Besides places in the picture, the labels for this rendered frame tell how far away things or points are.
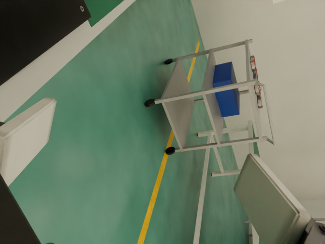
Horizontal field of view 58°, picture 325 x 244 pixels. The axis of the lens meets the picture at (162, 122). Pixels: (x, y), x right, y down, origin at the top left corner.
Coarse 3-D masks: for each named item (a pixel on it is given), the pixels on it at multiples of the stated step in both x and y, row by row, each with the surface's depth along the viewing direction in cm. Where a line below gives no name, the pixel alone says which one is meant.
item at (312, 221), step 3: (312, 219) 15; (309, 222) 14; (312, 222) 14; (309, 225) 14; (306, 228) 14; (309, 228) 14; (306, 231) 13; (303, 234) 14; (306, 234) 13; (303, 237) 13; (300, 240) 14; (303, 240) 13; (300, 243) 14
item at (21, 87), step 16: (128, 0) 73; (112, 16) 64; (80, 32) 52; (96, 32) 57; (64, 48) 47; (80, 48) 51; (32, 64) 40; (48, 64) 43; (64, 64) 46; (16, 80) 37; (32, 80) 40; (0, 96) 34; (16, 96) 37; (0, 112) 34
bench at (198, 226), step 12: (204, 132) 404; (228, 132) 392; (252, 132) 366; (252, 144) 345; (216, 156) 422; (204, 168) 345; (204, 180) 330; (204, 192) 319; (252, 228) 257; (252, 240) 248
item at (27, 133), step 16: (32, 112) 15; (48, 112) 17; (0, 128) 12; (16, 128) 13; (32, 128) 15; (48, 128) 18; (0, 144) 12; (16, 144) 13; (32, 144) 15; (0, 160) 12; (16, 160) 14; (16, 176) 14
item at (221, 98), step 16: (224, 48) 301; (176, 64) 303; (208, 64) 276; (224, 64) 300; (176, 80) 293; (208, 80) 261; (224, 80) 271; (256, 80) 279; (176, 96) 246; (192, 96) 242; (208, 96) 249; (224, 96) 281; (256, 96) 280; (176, 112) 277; (208, 112) 247; (224, 112) 291; (256, 112) 238; (176, 128) 269; (272, 128) 234; (208, 144) 270; (224, 144) 264
